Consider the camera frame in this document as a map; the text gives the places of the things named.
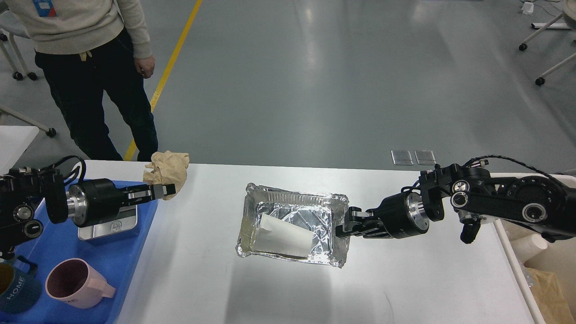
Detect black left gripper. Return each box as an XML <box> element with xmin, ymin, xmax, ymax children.
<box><xmin>68</xmin><ymin>178</ymin><xmax>176</xmax><ymax>228</ymax></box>

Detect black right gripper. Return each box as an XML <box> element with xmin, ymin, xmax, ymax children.
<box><xmin>335</xmin><ymin>191</ymin><xmax>430</xmax><ymax>239</ymax></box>

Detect square steel tray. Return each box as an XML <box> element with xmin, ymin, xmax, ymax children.
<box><xmin>77</xmin><ymin>206</ymin><xmax>140</xmax><ymax>246</ymax></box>

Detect aluminium foil container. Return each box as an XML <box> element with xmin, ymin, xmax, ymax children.
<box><xmin>236</xmin><ymin>183</ymin><xmax>350</xmax><ymax>268</ymax></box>

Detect brown paper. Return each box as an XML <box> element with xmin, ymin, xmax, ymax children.
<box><xmin>143</xmin><ymin>150</ymin><xmax>190</xmax><ymax>201</ymax></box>

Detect pink mug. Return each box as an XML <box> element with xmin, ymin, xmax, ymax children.
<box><xmin>45</xmin><ymin>258</ymin><xmax>116</xmax><ymax>309</ymax></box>

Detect dark blue mug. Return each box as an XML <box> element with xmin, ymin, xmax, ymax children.
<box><xmin>0</xmin><ymin>256</ymin><xmax>42</xmax><ymax>314</ymax></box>

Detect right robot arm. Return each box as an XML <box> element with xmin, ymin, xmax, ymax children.
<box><xmin>335</xmin><ymin>155</ymin><xmax>576</xmax><ymax>244</ymax></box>

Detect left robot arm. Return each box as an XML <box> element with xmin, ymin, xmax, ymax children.
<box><xmin>0</xmin><ymin>155</ymin><xmax>176</xmax><ymax>260</ymax></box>

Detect person's hand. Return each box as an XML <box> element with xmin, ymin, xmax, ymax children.
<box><xmin>134</xmin><ymin>55</ymin><xmax>156</xmax><ymax>79</ymax></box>

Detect blue plastic tray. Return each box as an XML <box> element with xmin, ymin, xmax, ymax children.
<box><xmin>0</xmin><ymin>200</ymin><xmax>158</xmax><ymax>324</ymax></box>

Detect left floor outlet plate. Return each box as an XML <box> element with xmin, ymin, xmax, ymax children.
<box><xmin>391</xmin><ymin>150</ymin><xmax>414</xmax><ymax>166</ymax></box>

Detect floor outlet plate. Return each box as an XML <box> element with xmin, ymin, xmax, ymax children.
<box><xmin>391</xmin><ymin>150</ymin><xmax>414</xmax><ymax>166</ymax></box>
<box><xmin>414</xmin><ymin>150</ymin><xmax>437</xmax><ymax>166</ymax></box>

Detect right floor outlet plate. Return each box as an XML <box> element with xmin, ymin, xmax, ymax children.
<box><xmin>414</xmin><ymin>150</ymin><xmax>437</xmax><ymax>166</ymax></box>

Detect white side table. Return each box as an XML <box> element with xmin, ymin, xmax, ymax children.
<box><xmin>0</xmin><ymin>126</ymin><xmax>39</xmax><ymax>175</ymax></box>

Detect person in dark trousers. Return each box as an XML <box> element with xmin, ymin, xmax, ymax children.
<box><xmin>6</xmin><ymin>0</ymin><xmax>158</xmax><ymax>162</ymax></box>

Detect white paper cup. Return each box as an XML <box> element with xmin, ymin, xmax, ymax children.
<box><xmin>510</xmin><ymin>234</ymin><xmax>549</xmax><ymax>263</ymax></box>

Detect grey office chair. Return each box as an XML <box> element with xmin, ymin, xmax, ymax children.
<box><xmin>0</xmin><ymin>11</ymin><xmax>57</xmax><ymax>138</ymax></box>

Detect beige waste bin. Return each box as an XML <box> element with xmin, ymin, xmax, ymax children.
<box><xmin>476</xmin><ymin>173</ymin><xmax>576</xmax><ymax>324</ymax></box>

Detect brown paper bag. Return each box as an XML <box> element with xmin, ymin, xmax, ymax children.
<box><xmin>526</xmin><ymin>267</ymin><xmax>575</xmax><ymax>324</ymax></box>

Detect white chair base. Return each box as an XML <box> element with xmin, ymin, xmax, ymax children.
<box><xmin>518</xmin><ymin>0</ymin><xmax>576</xmax><ymax>86</ymax></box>

